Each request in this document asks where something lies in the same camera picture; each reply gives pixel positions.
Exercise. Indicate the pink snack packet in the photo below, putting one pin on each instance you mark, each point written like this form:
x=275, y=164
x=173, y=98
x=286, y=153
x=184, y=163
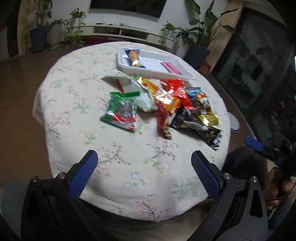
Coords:
x=171, y=68

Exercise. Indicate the wall mounted black television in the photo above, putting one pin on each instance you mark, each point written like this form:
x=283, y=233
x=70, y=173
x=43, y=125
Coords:
x=147, y=7

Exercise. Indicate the bushy plant in white pot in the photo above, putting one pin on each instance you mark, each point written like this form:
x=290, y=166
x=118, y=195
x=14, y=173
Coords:
x=179, y=35

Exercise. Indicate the green nut snack packet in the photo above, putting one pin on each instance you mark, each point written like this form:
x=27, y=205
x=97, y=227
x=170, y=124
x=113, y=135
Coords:
x=122, y=110

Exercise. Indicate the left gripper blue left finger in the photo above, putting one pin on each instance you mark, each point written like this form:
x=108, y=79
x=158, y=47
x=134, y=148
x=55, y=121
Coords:
x=80, y=173

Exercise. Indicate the blue panda snack bag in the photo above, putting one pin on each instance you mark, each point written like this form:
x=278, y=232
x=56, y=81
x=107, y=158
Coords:
x=199, y=100

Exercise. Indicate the black snack packet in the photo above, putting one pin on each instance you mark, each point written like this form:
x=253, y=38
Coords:
x=210, y=135

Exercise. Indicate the plant in white ribbed pot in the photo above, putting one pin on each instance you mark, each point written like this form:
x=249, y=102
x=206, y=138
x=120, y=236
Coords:
x=55, y=32

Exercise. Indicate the dark red nut packet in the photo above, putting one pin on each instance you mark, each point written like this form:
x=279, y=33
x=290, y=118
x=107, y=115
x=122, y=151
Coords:
x=163, y=119

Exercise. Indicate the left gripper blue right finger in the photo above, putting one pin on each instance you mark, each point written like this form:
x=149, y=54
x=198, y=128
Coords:
x=208, y=173

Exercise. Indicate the trailing green ivy plant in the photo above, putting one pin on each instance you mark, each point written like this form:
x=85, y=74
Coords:
x=71, y=31

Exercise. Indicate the black chair behind glass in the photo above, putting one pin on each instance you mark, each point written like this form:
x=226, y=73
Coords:
x=243, y=85

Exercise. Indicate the person right hand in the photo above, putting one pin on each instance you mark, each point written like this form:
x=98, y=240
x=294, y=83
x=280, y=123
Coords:
x=274, y=189

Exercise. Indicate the blue cake snack packet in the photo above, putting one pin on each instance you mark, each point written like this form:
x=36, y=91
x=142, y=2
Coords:
x=133, y=55

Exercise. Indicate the white plastic tray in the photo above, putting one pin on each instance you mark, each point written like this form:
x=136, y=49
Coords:
x=152, y=65

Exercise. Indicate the red gift box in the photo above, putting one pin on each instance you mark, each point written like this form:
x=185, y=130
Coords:
x=205, y=69

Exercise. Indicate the floral white tablecloth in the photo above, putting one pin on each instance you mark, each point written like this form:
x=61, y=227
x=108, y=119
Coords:
x=141, y=174

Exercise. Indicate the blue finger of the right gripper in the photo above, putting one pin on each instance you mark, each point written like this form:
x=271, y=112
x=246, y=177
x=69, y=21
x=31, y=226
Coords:
x=253, y=143

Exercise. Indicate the orange candy bar packet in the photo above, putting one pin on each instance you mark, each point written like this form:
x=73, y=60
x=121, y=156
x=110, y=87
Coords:
x=160, y=95

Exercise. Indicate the white tv console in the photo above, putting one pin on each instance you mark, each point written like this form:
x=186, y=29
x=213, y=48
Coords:
x=119, y=32

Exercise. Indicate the large leaf plant dark pot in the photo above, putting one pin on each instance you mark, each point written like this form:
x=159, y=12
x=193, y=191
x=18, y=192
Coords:
x=204, y=31

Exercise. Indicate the tall plant in dark pot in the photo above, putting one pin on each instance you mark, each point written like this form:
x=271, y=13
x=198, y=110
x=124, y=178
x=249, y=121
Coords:
x=39, y=33

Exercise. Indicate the large red snack bag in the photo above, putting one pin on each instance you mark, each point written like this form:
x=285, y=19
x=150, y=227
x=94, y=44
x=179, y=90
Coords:
x=176, y=88

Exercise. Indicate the gold snack packet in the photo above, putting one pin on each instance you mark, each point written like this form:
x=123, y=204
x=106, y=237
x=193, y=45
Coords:
x=209, y=119

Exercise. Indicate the beige curtain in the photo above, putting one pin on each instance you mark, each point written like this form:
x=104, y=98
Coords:
x=222, y=36

